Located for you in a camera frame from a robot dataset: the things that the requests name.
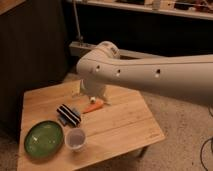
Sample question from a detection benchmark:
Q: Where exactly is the white squeeze bottle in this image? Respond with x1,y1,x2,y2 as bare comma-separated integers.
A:
90,97,96,103

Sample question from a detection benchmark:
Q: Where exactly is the orange toy carrot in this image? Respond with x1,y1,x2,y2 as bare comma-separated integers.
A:
83,101,104,114

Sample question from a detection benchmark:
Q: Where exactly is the green plate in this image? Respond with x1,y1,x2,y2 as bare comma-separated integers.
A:
24,120,64,159

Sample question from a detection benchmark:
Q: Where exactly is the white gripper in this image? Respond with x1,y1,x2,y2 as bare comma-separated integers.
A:
80,79,107,102

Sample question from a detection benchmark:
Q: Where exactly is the clear plastic cup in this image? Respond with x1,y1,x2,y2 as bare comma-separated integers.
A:
65,128,86,152

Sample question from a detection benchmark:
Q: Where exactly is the vertical metal pole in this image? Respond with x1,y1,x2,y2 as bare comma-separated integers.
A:
72,0,83,45

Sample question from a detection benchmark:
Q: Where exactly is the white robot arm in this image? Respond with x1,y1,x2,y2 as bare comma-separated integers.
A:
76,41,213,106

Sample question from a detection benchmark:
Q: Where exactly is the upper shelf board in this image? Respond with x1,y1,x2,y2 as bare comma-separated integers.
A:
76,0,213,21

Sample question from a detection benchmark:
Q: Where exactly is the black floor cable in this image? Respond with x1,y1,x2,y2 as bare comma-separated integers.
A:
199,107,213,171

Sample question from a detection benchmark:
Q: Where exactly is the wooden table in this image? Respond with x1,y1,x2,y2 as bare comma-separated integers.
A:
17,81,165,171

